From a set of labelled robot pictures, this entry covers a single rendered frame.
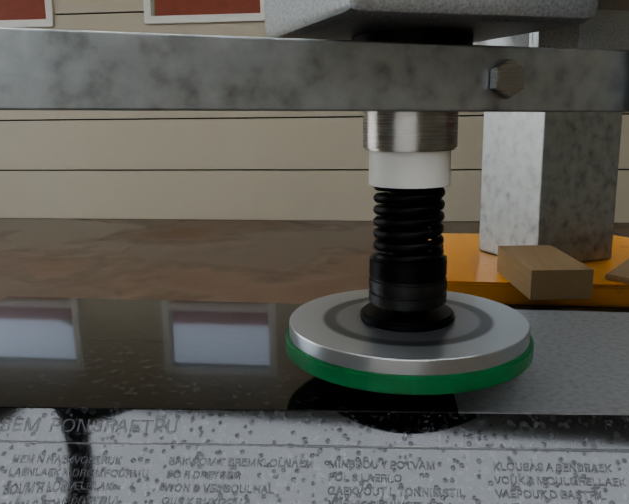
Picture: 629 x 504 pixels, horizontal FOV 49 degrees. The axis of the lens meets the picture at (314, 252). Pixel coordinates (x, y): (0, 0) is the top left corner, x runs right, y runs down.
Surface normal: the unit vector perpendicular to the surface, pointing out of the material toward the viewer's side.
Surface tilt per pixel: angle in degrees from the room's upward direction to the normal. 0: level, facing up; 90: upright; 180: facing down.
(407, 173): 90
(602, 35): 90
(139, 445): 45
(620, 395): 0
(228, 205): 90
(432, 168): 90
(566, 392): 0
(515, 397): 0
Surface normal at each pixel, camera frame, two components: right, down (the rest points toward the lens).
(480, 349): -0.01, -0.98
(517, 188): -0.92, 0.09
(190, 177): -0.12, 0.21
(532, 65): 0.32, 0.19
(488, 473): -0.04, -0.55
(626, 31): 0.53, 0.17
